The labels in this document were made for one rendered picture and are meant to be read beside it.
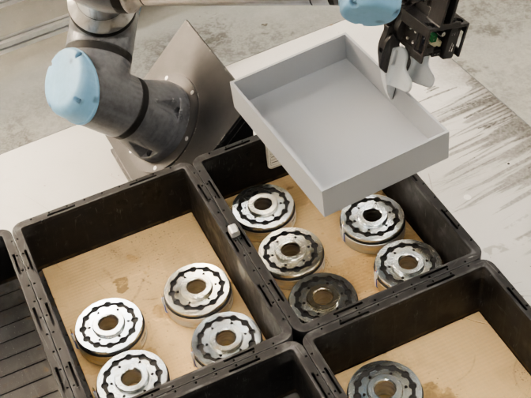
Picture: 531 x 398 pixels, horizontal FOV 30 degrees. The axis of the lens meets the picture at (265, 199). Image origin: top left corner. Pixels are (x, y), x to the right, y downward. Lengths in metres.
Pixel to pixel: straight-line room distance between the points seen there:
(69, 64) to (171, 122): 0.21
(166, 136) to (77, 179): 0.27
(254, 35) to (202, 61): 1.63
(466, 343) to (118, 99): 0.70
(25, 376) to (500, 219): 0.86
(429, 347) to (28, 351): 0.59
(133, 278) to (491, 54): 1.98
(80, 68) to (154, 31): 1.86
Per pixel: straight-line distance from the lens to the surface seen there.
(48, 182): 1.97
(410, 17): 1.36
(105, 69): 1.69
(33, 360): 1.53
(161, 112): 1.75
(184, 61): 1.84
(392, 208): 1.59
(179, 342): 1.49
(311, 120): 1.46
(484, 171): 1.89
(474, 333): 1.48
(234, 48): 3.38
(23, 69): 3.48
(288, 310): 1.37
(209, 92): 1.76
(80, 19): 1.70
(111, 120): 1.71
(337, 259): 1.56
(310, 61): 1.53
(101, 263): 1.61
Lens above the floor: 2.01
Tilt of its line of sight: 45 degrees down
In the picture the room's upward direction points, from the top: 7 degrees counter-clockwise
